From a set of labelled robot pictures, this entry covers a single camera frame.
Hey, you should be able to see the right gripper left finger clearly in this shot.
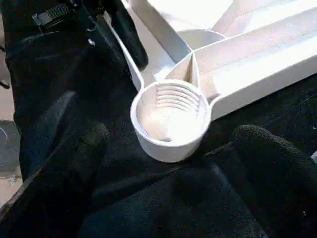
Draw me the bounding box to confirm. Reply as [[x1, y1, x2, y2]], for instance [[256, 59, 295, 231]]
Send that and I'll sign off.
[[0, 121, 112, 238]]

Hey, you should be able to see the white plastic table top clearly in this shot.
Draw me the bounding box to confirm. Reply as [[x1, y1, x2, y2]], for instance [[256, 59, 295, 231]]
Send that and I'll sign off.
[[103, 0, 317, 164]]

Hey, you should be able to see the black plastic mat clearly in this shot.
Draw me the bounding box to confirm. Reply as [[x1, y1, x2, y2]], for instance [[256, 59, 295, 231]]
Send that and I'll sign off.
[[0, 0, 317, 238]]

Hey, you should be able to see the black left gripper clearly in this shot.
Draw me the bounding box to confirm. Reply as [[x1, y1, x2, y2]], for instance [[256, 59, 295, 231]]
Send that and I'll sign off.
[[30, 0, 149, 75]]

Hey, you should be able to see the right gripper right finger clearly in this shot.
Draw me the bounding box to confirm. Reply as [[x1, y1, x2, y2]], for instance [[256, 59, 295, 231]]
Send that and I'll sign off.
[[232, 124, 317, 238]]

